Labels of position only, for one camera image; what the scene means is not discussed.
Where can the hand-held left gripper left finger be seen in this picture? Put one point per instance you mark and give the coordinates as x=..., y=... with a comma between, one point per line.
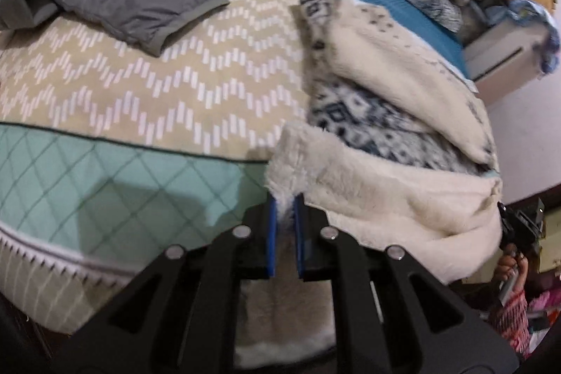
x=197, y=304

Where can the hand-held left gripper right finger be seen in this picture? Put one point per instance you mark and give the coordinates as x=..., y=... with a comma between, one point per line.
x=372, y=304

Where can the white patterned fleece robe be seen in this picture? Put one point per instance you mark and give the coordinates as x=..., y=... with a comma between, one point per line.
x=394, y=203

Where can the person's right hand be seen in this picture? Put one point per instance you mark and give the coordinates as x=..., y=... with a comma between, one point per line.
x=508, y=266

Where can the white cabinet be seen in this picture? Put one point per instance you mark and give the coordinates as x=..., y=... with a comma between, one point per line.
x=504, y=58

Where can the blue plastic bag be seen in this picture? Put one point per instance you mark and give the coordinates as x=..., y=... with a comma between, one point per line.
x=537, y=19

